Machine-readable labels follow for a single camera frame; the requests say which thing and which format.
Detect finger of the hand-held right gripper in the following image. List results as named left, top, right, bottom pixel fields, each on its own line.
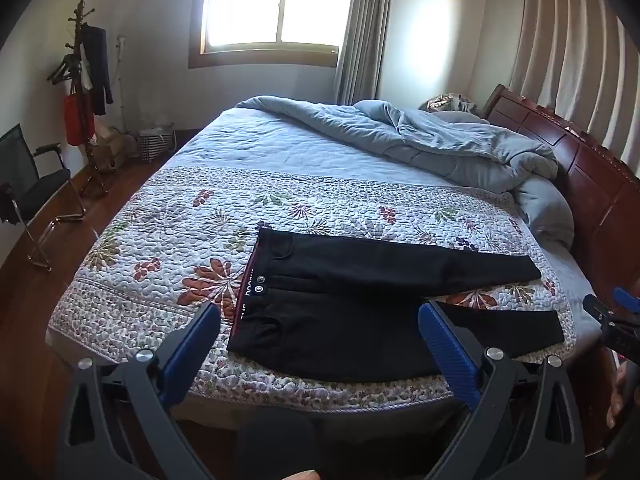
left=582, top=293, right=640, bottom=356
left=614, top=287, right=640, bottom=317

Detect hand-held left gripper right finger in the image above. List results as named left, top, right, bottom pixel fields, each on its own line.
left=417, top=300, right=586, bottom=480

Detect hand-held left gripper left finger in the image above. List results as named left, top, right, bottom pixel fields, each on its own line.
left=57, top=301, right=223, bottom=480

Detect black pants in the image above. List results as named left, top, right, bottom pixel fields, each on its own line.
left=226, top=226, right=566, bottom=383

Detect person's right hand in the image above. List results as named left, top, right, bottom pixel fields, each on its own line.
left=606, top=360, right=632, bottom=428

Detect light blue bed sheet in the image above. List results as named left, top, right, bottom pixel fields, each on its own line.
left=540, top=245, right=607, bottom=351

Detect grey-blue pillow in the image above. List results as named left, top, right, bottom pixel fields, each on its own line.
left=512, top=175, right=576, bottom=248

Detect floral quilted bedspread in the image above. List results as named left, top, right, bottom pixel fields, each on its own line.
left=45, top=105, right=578, bottom=413

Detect red wooden headboard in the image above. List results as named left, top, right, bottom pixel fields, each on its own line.
left=482, top=84, right=640, bottom=311

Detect striped basket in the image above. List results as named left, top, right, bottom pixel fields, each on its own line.
left=136, top=122, right=177, bottom=163

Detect brown paper bag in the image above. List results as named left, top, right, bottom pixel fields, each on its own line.
left=92, top=127, right=138, bottom=173

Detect light blue duvet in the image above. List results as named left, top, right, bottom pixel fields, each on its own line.
left=235, top=95, right=561, bottom=193

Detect black office chair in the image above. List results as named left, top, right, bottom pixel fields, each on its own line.
left=0, top=123, right=87, bottom=272

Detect patterned pillow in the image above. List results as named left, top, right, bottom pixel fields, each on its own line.
left=419, top=93, right=481, bottom=113

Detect beige curtain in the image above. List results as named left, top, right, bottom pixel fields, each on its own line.
left=510, top=0, right=640, bottom=181

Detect red bag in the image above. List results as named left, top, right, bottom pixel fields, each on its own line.
left=62, top=85, right=96, bottom=147

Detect black hanging garment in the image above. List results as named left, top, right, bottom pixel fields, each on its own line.
left=81, top=24, right=115, bottom=116

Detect grey curtain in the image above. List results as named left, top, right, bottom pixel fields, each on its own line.
left=334, top=0, right=393, bottom=106

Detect wooden coat rack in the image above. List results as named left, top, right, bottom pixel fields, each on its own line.
left=47, top=0, right=111, bottom=198

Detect wooden framed window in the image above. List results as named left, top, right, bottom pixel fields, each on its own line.
left=189, top=0, right=358, bottom=68

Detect white wall cable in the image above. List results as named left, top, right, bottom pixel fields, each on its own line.
left=116, top=35, right=128, bottom=131

